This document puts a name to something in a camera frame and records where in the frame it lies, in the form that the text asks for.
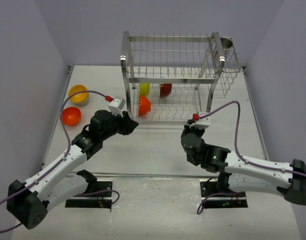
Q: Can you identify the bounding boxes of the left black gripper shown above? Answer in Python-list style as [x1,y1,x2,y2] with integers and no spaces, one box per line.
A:
[100,109,138,141]

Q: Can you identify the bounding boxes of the orange bowl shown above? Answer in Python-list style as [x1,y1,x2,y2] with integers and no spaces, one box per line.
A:
[60,106,81,127]
[138,95,151,117]

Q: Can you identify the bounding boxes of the lime green bowl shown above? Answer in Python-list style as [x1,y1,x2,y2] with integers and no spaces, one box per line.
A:
[139,83,150,97]

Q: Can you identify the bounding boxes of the white floral bowl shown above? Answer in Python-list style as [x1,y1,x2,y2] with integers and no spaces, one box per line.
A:
[70,95,90,107]

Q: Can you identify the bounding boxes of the dark red bowl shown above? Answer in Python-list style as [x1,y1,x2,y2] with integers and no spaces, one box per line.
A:
[159,83,172,98]

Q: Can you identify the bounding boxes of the yellow bowl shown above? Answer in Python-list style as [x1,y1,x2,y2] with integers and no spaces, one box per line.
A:
[68,84,89,104]

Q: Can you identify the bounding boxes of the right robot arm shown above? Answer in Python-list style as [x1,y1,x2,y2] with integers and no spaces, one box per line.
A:
[181,124,306,206]

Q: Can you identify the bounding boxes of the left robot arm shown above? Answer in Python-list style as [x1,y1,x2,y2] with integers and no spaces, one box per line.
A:
[7,110,139,230]

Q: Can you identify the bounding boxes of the steel two-tier dish rack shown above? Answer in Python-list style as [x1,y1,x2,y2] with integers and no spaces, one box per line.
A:
[120,31,226,124]

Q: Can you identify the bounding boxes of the steel utensil cup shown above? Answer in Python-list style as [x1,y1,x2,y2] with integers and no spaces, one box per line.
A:
[220,37,233,57]

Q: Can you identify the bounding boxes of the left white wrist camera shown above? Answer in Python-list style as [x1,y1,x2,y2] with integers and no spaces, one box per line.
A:
[108,97,126,117]

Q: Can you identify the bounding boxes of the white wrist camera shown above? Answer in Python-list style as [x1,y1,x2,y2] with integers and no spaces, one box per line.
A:
[108,97,126,117]
[190,112,211,130]

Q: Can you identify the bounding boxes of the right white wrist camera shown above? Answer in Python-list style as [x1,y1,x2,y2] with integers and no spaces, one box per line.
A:
[190,112,211,130]

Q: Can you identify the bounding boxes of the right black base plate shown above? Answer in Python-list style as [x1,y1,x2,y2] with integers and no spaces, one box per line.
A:
[198,177,248,212]

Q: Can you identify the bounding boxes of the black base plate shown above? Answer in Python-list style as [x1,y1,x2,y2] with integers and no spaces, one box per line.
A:
[65,180,113,209]
[198,177,248,212]

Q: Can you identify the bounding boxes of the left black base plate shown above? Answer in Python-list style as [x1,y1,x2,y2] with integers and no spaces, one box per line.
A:
[65,180,113,209]

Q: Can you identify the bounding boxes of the wire cutlery basket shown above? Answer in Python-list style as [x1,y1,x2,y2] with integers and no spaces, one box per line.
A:
[215,47,241,98]

